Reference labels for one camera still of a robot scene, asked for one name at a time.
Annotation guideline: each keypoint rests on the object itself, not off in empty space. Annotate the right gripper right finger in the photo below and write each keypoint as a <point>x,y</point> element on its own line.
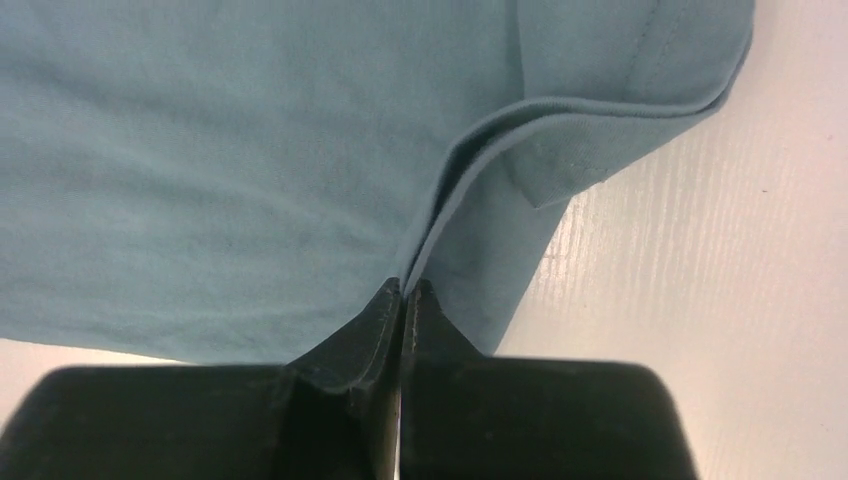
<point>432,442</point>

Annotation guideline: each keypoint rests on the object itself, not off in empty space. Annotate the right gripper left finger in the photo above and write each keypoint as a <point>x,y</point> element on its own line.
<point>342,420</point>

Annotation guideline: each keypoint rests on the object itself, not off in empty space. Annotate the blue-grey t shirt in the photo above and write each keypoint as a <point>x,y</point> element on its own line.
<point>231,181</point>

